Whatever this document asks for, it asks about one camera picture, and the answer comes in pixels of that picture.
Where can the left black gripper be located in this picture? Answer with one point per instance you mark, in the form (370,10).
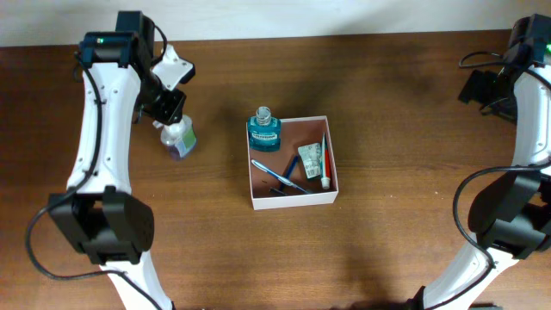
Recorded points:
(170,113)

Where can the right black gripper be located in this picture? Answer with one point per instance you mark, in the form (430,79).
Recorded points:
(477,89)

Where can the clear pump soap bottle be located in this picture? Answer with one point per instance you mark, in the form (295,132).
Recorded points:
(179,139)

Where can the blue mouthwash bottle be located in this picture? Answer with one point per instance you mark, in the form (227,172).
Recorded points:
(264,131)

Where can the blue white toothbrush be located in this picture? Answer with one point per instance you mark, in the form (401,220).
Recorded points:
(280,178)

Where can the blue disposable razor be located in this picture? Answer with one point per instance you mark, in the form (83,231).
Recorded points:
(288,172)

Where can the green Dettol soap bar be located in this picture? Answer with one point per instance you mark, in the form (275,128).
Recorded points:
(310,157)

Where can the toothpaste tube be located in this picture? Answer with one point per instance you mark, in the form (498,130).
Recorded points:
(325,165)

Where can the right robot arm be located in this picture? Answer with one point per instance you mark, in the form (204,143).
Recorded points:
(502,212)

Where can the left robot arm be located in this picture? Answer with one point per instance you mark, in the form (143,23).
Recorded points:
(98,215)

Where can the white cardboard box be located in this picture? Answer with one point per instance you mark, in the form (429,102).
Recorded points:
(296,132)

